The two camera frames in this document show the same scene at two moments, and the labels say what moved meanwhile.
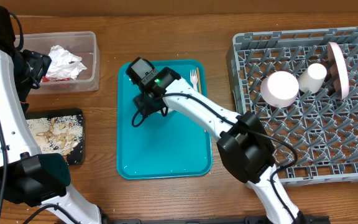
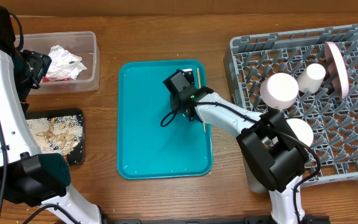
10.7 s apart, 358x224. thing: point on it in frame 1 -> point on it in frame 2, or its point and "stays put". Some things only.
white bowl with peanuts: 279,89 stays put
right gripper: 140,102 -> 173,99
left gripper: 39,63 stays put
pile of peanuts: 63,135 stays put
